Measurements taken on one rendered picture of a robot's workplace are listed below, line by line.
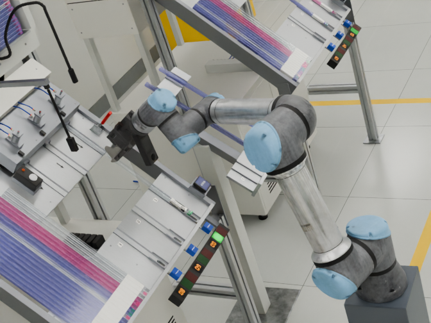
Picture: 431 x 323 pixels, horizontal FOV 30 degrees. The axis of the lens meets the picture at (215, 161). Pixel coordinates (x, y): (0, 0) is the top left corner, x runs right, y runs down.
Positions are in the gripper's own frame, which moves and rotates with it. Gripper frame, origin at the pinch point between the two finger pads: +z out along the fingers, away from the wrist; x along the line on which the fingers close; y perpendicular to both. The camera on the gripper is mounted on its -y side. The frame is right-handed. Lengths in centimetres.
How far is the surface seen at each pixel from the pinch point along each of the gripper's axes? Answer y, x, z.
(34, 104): 30.0, 5.5, 0.3
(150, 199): -16.3, 4.4, -1.7
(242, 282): -62, -11, 16
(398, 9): -75, -311, 63
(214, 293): -59, -10, 31
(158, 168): -11.9, -7.9, -1.4
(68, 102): 23.3, -3.6, -0.9
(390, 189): -102, -115, 23
